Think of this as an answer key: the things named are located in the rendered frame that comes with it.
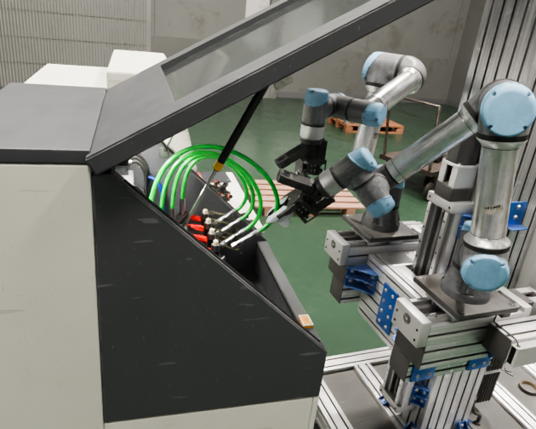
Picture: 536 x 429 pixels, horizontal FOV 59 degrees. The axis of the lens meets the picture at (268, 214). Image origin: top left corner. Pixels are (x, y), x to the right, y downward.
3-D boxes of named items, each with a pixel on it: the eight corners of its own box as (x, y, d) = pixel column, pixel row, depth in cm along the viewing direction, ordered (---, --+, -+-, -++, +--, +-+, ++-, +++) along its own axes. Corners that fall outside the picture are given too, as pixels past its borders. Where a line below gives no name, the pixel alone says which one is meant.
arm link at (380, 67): (363, 197, 184) (402, 52, 170) (330, 185, 191) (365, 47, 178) (375, 196, 193) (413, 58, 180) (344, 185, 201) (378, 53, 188)
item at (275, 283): (315, 386, 138) (322, 341, 132) (300, 388, 137) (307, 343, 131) (263, 276, 193) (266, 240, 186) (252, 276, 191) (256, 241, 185)
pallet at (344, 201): (337, 189, 538) (338, 180, 534) (365, 216, 470) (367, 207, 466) (239, 188, 509) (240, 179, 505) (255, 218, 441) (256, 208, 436)
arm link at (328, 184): (329, 175, 129) (328, 161, 136) (316, 185, 131) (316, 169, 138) (345, 193, 132) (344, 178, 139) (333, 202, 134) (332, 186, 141)
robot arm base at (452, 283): (467, 276, 157) (475, 249, 153) (501, 301, 144) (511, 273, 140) (430, 280, 152) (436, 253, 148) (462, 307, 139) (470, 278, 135)
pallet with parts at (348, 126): (346, 133, 803) (350, 114, 790) (325, 122, 874) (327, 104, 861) (404, 134, 843) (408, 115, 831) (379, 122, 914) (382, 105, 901)
